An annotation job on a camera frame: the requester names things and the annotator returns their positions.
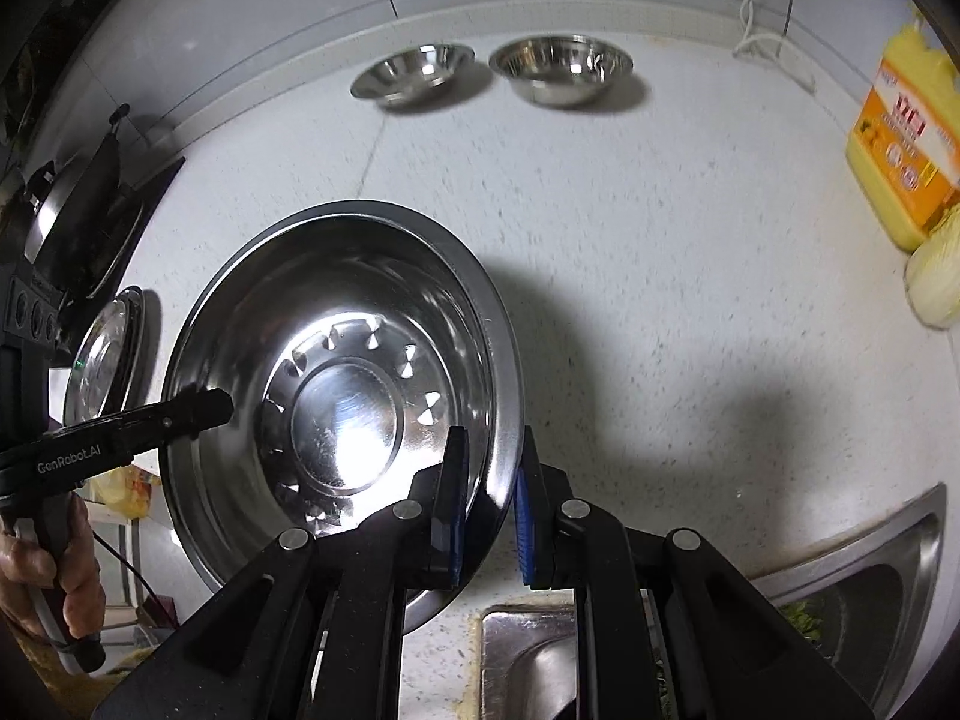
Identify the large steel bowl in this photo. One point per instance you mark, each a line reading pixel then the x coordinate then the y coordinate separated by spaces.
pixel 337 360

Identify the napa cabbage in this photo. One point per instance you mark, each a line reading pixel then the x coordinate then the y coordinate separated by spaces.
pixel 937 277

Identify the yellow plastic bag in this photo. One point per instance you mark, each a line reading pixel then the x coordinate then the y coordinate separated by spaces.
pixel 124 491

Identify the yellow detergent bottle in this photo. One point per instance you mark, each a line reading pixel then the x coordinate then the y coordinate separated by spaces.
pixel 900 150

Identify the black gas stove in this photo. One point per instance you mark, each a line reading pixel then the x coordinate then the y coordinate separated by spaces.
pixel 146 195

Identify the green vegetable scraps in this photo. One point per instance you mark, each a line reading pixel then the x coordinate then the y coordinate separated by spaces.
pixel 806 626

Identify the person's left hand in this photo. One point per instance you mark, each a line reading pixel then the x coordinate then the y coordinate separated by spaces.
pixel 75 577

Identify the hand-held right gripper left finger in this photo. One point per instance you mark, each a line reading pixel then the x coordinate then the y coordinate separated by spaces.
pixel 450 510

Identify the black wok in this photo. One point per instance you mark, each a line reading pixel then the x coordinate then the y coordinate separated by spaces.
pixel 101 187

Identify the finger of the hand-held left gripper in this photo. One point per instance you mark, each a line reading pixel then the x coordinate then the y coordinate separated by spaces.
pixel 187 416

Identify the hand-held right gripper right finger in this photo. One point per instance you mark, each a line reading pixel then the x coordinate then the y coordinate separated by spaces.
pixel 529 525

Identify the steel sink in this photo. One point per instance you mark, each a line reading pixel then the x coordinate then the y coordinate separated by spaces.
pixel 862 577

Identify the black range hood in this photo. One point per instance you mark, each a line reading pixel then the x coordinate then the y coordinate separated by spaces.
pixel 52 30

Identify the small steel bowl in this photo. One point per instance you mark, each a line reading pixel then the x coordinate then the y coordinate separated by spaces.
pixel 412 71
pixel 559 71

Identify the steel wok lid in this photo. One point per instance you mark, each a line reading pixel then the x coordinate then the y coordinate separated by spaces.
pixel 49 210

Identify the large steel plate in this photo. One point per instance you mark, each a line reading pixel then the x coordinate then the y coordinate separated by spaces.
pixel 141 345

